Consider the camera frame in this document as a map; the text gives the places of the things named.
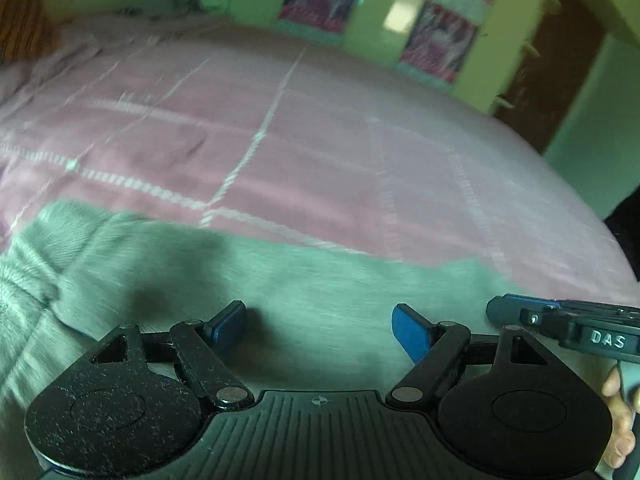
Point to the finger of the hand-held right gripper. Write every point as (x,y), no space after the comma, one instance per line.
(510,312)

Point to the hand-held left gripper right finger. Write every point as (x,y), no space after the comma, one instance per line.
(408,331)

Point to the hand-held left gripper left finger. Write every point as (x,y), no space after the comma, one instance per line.
(229,321)

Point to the green towel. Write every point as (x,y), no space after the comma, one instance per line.
(310,290)

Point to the person's right hand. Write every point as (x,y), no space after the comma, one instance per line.
(621,422)

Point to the black chair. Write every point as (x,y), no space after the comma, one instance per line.
(625,240)

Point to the pink checked bedspread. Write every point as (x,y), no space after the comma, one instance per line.
(300,150)

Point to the brown wooden door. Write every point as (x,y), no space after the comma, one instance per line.
(555,70)

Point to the green wardrobe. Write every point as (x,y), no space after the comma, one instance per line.
(505,35)

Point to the crumpled grey cloth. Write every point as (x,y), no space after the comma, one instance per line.
(160,5)

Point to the orange-brown cushion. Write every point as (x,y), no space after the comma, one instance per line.
(25,20)

